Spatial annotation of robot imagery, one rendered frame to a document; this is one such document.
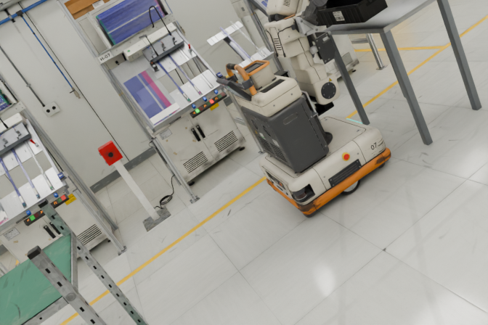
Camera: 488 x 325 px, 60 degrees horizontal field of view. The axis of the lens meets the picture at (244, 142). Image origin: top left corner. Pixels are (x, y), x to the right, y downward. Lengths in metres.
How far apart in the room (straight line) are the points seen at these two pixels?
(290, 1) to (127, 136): 3.35
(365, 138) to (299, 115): 0.45
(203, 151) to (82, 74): 2.01
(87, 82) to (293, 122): 3.34
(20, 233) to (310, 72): 2.61
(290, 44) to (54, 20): 3.32
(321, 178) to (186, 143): 1.64
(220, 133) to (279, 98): 1.62
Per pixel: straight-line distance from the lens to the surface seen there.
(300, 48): 2.58
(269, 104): 2.32
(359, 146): 2.60
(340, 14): 2.70
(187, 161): 3.85
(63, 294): 1.30
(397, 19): 2.59
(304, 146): 2.45
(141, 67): 3.74
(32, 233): 3.89
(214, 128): 3.86
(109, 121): 5.33
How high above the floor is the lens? 1.46
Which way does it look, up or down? 20 degrees down
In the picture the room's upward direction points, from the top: 30 degrees counter-clockwise
